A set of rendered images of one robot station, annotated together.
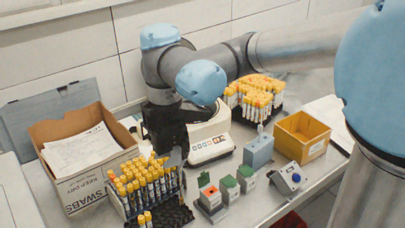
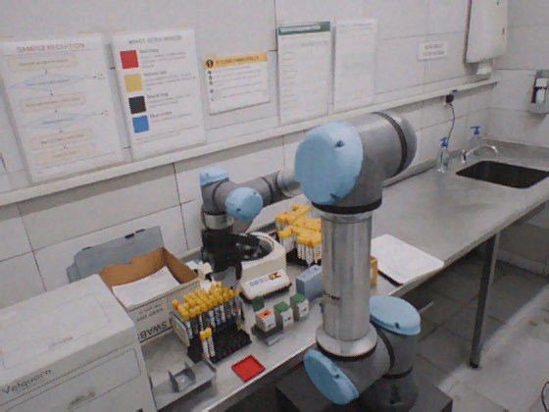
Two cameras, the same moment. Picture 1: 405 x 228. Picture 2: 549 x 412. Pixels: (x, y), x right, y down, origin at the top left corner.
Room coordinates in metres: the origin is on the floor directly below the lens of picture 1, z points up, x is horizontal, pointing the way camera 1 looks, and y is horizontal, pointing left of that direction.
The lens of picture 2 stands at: (-0.40, -0.06, 1.72)
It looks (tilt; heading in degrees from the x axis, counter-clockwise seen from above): 22 degrees down; 0
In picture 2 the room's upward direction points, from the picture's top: 4 degrees counter-clockwise
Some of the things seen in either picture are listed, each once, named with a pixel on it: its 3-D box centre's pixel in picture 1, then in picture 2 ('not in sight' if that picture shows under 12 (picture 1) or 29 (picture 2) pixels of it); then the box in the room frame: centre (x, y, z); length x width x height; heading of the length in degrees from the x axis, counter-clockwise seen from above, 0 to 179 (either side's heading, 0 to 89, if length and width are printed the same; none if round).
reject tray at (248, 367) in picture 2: not in sight; (248, 367); (0.47, 0.03, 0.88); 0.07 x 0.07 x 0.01; 36
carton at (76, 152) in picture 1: (85, 153); (151, 291); (0.77, 0.36, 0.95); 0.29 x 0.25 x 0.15; 36
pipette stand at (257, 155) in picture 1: (257, 154); (310, 285); (0.77, -0.18, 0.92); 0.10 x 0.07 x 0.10; 132
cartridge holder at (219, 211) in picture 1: (210, 204); (266, 329); (0.61, -0.02, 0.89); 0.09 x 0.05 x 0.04; 38
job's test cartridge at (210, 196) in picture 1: (210, 198); (265, 322); (0.61, -0.02, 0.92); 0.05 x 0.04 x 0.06; 38
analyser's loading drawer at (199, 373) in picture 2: not in sight; (174, 384); (0.39, 0.21, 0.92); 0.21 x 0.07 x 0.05; 126
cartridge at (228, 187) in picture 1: (229, 189); (282, 315); (0.65, -0.08, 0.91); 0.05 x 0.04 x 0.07; 36
